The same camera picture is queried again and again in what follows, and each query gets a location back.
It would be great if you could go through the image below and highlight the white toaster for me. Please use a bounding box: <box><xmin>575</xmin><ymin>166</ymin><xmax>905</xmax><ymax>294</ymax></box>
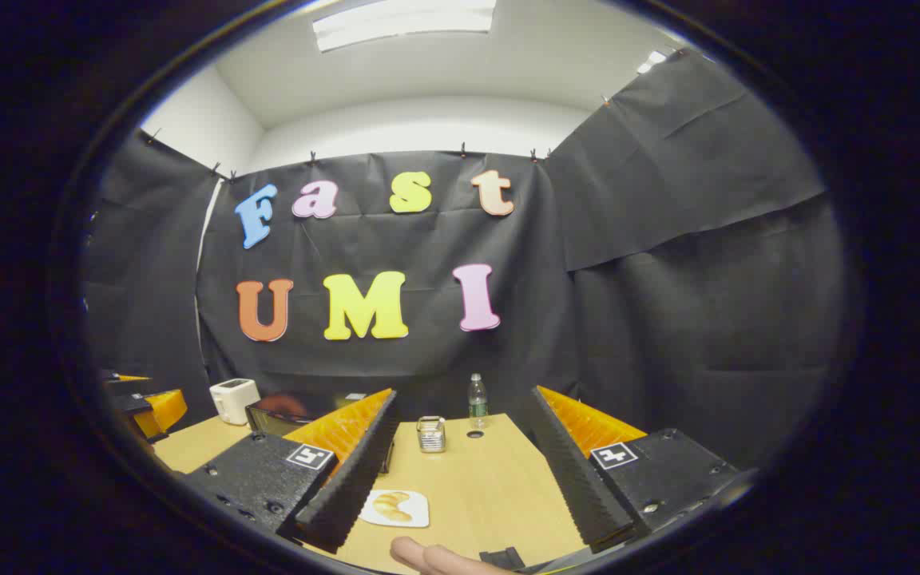
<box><xmin>209</xmin><ymin>379</ymin><xmax>261</xmax><ymax>426</ymax></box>

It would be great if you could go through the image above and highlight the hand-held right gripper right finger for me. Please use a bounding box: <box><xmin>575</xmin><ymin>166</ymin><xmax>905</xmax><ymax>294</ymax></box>
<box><xmin>529</xmin><ymin>386</ymin><xmax>756</xmax><ymax>553</ymax></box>

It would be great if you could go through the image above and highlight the white square plate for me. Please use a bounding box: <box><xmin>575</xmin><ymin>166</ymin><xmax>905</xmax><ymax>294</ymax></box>
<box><xmin>359</xmin><ymin>489</ymin><xmax>430</xmax><ymax>529</ymax></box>

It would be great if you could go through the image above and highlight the black electric oven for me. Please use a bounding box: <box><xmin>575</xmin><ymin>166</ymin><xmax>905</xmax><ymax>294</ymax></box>
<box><xmin>246</xmin><ymin>390</ymin><xmax>397</xmax><ymax>476</ymax></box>

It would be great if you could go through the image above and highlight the golden bread roll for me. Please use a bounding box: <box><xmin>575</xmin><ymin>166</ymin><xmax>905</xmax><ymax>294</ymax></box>
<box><xmin>372</xmin><ymin>492</ymin><xmax>414</xmax><ymax>523</ymax></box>

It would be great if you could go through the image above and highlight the black backdrop cloth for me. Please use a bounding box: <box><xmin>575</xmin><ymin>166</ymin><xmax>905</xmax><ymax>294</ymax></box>
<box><xmin>81</xmin><ymin>48</ymin><xmax>844</xmax><ymax>472</ymax></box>

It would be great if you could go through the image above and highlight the long ceiling light panel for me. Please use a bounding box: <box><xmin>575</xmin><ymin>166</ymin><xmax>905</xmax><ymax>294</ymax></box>
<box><xmin>312</xmin><ymin>0</ymin><xmax>498</xmax><ymax>54</ymax></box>

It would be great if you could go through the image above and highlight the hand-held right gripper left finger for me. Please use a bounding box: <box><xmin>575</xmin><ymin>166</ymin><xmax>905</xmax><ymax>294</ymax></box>
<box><xmin>184</xmin><ymin>389</ymin><xmax>399</xmax><ymax>554</ymax></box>

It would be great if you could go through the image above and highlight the metal wire mesh holder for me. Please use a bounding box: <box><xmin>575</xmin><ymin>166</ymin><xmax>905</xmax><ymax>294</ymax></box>
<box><xmin>417</xmin><ymin>416</ymin><xmax>446</xmax><ymax>454</ymax></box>

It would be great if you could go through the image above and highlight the clear plastic water bottle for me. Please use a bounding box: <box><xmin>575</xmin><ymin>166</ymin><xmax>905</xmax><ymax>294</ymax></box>
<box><xmin>468</xmin><ymin>373</ymin><xmax>490</xmax><ymax>430</ymax></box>

